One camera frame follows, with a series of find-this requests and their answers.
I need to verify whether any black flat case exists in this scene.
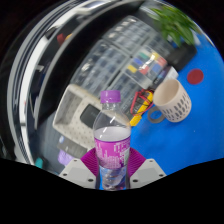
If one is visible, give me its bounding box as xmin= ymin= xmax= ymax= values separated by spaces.
xmin=166 ymin=43 xmax=198 ymax=73

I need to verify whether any white perforated tray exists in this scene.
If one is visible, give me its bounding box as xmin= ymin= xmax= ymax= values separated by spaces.
xmin=52 ymin=83 xmax=108 ymax=149

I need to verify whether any black shelf unit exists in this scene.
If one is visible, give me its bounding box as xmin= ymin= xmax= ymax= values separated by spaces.
xmin=6 ymin=0 xmax=154 ymax=161

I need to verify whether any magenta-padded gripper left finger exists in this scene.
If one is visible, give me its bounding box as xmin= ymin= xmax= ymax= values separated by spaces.
xmin=59 ymin=147 xmax=99 ymax=190

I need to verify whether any green potted plant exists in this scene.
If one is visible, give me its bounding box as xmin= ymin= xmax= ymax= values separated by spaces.
xmin=149 ymin=4 xmax=202 ymax=48

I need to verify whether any black rectangular speaker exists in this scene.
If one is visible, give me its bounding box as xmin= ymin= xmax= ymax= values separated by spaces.
xmin=79 ymin=103 xmax=105 ymax=128

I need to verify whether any yellow multimeter with red leads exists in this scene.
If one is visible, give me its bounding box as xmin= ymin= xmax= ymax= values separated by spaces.
xmin=129 ymin=88 xmax=155 ymax=128

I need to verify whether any beige patterned mug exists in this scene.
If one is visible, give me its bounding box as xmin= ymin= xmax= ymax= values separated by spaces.
xmin=147 ymin=78 xmax=193 ymax=124

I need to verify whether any grey small-parts drawer cabinet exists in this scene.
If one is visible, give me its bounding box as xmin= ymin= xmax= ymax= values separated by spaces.
xmin=141 ymin=33 xmax=173 ymax=59
xmin=70 ymin=39 xmax=132 ymax=98
xmin=101 ymin=14 xmax=158 ymax=56
xmin=105 ymin=71 xmax=148 ymax=116

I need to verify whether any flat round red coaster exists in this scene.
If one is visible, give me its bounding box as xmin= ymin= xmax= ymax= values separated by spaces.
xmin=186 ymin=68 xmax=205 ymax=85

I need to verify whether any clear bottle with purple label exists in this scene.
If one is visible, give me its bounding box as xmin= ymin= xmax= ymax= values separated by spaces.
xmin=92 ymin=89 xmax=132 ymax=191

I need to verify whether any clear organizer with coloured parts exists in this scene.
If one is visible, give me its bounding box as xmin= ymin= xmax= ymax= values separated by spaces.
xmin=126 ymin=49 xmax=169 ymax=81

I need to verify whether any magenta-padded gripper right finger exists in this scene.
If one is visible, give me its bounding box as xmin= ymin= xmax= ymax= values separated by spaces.
xmin=127 ymin=147 xmax=167 ymax=190

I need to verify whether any dark grey upright box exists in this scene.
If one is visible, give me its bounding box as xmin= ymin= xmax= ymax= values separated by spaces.
xmin=56 ymin=134 xmax=88 ymax=159

